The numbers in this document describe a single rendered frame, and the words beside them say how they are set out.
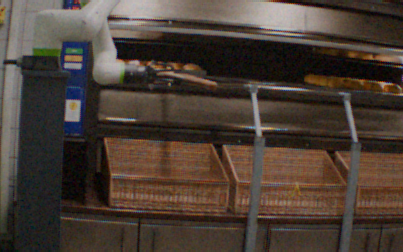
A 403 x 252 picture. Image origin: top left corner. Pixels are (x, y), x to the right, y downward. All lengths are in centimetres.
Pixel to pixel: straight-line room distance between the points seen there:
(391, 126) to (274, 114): 69
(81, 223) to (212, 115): 99
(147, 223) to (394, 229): 124
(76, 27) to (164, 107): 132
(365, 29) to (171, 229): 157
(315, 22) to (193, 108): 79
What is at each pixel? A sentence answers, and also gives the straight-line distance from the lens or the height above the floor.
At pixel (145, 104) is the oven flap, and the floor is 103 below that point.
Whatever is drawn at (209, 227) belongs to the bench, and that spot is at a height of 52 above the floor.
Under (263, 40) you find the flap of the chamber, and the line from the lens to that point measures 481.
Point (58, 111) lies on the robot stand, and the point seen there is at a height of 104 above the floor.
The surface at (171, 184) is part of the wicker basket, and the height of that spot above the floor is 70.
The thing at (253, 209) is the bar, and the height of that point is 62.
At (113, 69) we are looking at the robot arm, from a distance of 423.
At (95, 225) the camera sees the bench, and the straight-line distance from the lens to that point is 436.
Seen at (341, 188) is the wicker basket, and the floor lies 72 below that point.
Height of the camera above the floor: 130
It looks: 4 degrees down
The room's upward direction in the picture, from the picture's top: 4 degrees clockwise
